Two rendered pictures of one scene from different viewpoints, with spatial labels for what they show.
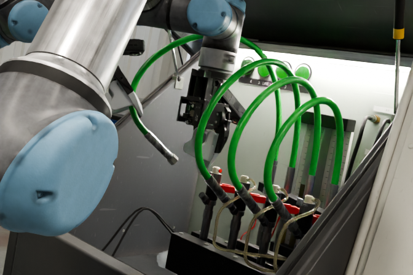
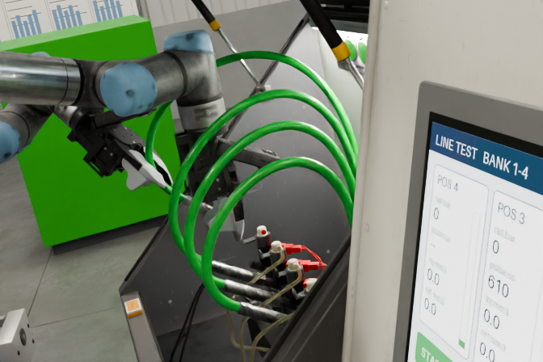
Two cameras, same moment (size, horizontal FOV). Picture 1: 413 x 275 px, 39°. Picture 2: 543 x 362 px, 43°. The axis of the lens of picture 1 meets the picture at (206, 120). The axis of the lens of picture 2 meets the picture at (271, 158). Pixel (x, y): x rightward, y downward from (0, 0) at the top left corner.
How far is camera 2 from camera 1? 0.79 m
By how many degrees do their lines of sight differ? 34
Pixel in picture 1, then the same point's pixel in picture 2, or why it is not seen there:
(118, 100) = (134, 178)
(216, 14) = (122, 95)
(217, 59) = (190, 119)
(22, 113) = not seen: outside the picture
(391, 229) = (361, 345)
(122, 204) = (242, 249)
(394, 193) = (360, 295)
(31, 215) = not seen: outside the picture
